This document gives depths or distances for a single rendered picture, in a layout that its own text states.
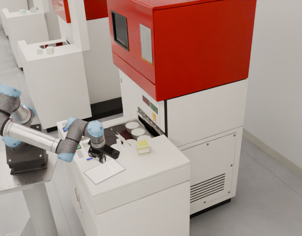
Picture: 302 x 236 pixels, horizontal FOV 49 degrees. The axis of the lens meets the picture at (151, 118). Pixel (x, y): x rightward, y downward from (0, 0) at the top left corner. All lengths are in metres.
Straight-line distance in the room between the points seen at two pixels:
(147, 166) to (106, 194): 0.30
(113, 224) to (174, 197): 0.41
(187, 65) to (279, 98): 1.55
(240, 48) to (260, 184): 1.53
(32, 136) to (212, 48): 1.23
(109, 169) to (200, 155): 0.85
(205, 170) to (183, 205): 0.55
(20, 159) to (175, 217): 1.08
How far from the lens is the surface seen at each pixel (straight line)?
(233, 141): 2.73
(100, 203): 1.93
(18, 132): 1.73
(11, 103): 1.79
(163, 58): 2.06
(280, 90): 3.48
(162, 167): 2.00
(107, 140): 2.40
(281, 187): 3.48
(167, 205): 2.18
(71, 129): 1.70
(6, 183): 2.36
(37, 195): 2.55
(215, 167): 2.76
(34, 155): 2.34
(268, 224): 3.09
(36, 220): 2.71
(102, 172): 2.01
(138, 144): 2.09
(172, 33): 2.04
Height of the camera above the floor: 2.21
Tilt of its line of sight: 30 degrees down
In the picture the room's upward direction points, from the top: 3 degrees counter-clockwise
